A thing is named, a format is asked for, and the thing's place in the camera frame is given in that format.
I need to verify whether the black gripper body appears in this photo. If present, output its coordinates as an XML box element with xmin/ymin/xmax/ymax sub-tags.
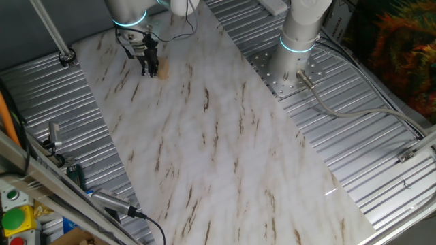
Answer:
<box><xmin>134</xmin><ymin>46</ymin><xmax>159</xmax><ymax>64</ymax></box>

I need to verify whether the small wooden block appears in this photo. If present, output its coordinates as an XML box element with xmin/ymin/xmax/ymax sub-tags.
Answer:
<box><xmin>157</xmin><ymin>56</ymin><xmax>170</xmax><ymax>80</ymax></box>

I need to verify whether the black pole foot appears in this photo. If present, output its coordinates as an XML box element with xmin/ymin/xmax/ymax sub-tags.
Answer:
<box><xmin>58</xmin><ymin>47</ymin><xmax>78</xmax><ymax>68</ymax></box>

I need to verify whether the white marble pattern mat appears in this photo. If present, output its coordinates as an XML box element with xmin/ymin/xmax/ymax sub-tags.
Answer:
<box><xmin>70</xmin><ymin>0</ymin><xmax>377</xmax><ymax>245</ymax></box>

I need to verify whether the green hex key set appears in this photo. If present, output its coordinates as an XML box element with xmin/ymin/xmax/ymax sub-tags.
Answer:
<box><xmin>66</xmin><ymin>164</ymin><xmax>86</xmax><ymax>191</ymax></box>

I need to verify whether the white power strip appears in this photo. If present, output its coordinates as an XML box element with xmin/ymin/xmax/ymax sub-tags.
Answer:
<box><xmin>257</xmin><ymin>0</ymin><xmax>289</xmax><ymax>17</ymax></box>

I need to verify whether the blue tissue pack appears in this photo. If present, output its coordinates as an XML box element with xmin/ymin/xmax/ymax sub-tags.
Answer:
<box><xmin>63</xmin><ymin>216</ymin><xmax>82</xmax><ymax>235</ymax></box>

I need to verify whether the white box small green button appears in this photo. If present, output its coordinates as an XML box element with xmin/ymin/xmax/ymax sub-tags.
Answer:
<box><xmin>0</xmin><ymin>185</ymin><xmax>35</xmax><ymax>212</ymax></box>

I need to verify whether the brown cardboard box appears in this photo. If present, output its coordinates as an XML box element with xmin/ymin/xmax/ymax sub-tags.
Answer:
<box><xmin>50</xmin><ymin>227</ymin><xmax>110</xmax><ymax>245</ymax></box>

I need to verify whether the white box red print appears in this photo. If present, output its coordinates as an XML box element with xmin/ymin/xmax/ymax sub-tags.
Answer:
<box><xmin>322</xmin><ymin>0</ymin><xmax>357</xmax><ymax>40</ymax></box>

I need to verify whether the yellow box green push button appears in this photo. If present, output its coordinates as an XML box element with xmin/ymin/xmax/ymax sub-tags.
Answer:
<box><xmin>1</xmin><ymin>205</ymin><xmax>37</xmax><ymax>238</ymax></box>

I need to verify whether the grey box red button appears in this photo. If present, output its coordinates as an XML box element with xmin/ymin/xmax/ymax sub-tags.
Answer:
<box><xmin>6</xmin><ymin>229</ymin><xmax>42</xmax><ymax>245</ymax></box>

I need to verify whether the colourful orange green cloth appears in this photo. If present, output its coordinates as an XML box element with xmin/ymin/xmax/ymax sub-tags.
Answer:
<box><xmin>340</xmin><ymin>0</ymin><xmax>436</xmax><ymax>125</ymax></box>

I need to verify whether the short aluminium profile bar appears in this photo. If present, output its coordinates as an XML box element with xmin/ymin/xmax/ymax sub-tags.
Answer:
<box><xmin>407</xmin><ymin>124</ymin><xmax>436</xmax><ymax>156</ymax></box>

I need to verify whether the black round wrist camera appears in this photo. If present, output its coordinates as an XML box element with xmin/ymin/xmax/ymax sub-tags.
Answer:
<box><xmin>142</xmin><ymin>33</ymin><xmax>159</xmax><ymax>50</ymax></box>

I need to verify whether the aluminium frame pole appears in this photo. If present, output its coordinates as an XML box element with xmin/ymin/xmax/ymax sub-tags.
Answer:
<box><xmin>29</xmin><ymin>0</ymin><xmax>72</xmax><ymax>57</ymax></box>

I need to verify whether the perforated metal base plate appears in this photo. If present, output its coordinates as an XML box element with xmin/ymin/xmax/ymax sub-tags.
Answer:
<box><xmin>245</xmin><ymin>43</ymin><xmax>328</xmax><ymax>100</ymax></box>

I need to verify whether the small silver camera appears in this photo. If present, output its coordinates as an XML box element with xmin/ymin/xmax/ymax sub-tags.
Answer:
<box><xmin>47</xmin><ymin>121</ymin><xmax>64</xmax><ymax>149</ymax></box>

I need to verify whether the metal camera mount clamp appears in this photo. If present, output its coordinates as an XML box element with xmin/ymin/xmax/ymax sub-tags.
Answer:
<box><xmin>42</xmin><ymin>139</ymin><xmax>75</xmax><ymax>168</ymax></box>

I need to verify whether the silver ribbed camera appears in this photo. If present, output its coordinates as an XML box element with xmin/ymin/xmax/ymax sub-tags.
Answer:
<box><xmin>90</xmin><ymin>188</ymin><xmax>139</xmax><ymax>218</ymax></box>

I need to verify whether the black camera cable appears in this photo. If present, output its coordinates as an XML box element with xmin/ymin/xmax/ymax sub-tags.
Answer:
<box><xmin>127</xmin><ymin>206</ymin><xmax>167</xmax><ymax>245</ymax></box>

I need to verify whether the orange cable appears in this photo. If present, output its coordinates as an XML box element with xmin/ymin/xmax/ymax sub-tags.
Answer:
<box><xmin>0</xmin><ymin>91</ymin><xmax>22</xmax><ymax>147</ymax></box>

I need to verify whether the aluminium frame beam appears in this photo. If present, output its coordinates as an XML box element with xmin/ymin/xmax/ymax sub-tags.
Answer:
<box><xmin>0</xmin><ymin>131</ymin><xmax>140</xmax><ymax>245</ymax></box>

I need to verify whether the grey cable with metal plug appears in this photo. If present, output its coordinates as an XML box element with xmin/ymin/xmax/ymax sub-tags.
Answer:
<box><xmin>295</xmin><ymin>69</ymin><xmax>431</xmax><ymax>137</ymax></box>

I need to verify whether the small metal corner bracket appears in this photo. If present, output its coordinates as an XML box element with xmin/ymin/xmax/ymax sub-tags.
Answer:
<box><xmin>397</xmin><ymin>149</ymin><xmax>416</xmax><ymax>163</ymax></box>

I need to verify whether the aluminium table edge rail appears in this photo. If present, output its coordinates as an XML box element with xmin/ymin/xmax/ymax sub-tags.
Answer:
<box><xmin>357</xmin><ymin>197</ymin><xmax>436</xmax><ymax>245</ymax></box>

